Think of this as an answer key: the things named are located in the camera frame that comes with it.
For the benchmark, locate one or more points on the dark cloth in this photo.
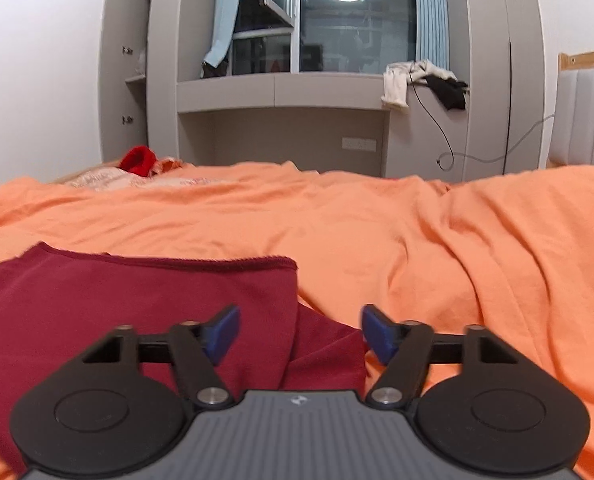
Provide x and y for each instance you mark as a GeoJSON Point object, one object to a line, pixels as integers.
{"type": "Point", "coordinates": [213, 70]}

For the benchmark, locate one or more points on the white garment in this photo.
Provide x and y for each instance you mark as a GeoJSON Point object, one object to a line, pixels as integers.
{"type": "Point", "coordinates": [394, 87]}

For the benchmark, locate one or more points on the bright red cloth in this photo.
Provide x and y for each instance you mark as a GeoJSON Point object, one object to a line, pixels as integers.
{"type": "Point", "coordinates": [137, 160]}

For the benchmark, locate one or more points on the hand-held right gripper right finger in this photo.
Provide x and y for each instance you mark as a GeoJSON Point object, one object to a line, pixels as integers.
{"type": "Point", "coordinates": [379, 335]}

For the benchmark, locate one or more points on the orange blanket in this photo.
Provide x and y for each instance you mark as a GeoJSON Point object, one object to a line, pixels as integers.
{"type": "Point", "coordinates": [427, 260]}

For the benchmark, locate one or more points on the peach patterned sheet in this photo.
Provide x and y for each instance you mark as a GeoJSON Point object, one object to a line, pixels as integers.
{"type": "Point", "coordinates": [102, 178]}

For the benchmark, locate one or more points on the orange patterned cloth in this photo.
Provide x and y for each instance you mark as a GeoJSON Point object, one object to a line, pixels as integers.
{"type": "Point", "coordinates": [167, 166]}

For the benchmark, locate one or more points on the light blue curtain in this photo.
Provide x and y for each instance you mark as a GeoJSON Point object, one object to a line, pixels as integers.
{"type": "Point", "coordinates": [224, 10]}
{"type": "Point", "coordinates": [432, 15]}

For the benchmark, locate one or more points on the black garment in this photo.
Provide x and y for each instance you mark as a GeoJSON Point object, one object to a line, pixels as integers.
{"type": "Point", "coordinates": [449, 92]}

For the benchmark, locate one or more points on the clear plastic bag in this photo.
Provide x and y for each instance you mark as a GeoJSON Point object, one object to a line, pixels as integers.
{"type": "Point", "coordinates": [140, 65]}

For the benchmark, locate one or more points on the grey cabinet door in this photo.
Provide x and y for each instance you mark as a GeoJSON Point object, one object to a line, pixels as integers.
{"type": "Point", "coordinates": [117, 85]}

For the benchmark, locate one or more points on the grey built-in wardrobe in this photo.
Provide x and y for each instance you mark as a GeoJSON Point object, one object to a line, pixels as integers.
{"type": "Point", "coordinates": [492, 60]}

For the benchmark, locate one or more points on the dark red long-sleeved shirt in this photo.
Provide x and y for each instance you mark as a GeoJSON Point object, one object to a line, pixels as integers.
{"type": "Point", "coordinates": [102, 295]}

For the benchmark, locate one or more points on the window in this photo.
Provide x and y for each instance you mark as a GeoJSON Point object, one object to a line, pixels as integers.
{"type": "Point", "coordinates": [357, 35]}

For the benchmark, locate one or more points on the grey padded wooden headboard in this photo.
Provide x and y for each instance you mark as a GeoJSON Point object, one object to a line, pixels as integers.
{"type": "Point", "coordinates": [584, 115]}

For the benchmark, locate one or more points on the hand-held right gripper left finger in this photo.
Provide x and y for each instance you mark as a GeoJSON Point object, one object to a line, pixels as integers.
{"type": "Point", "coordinates": [224, 332]}

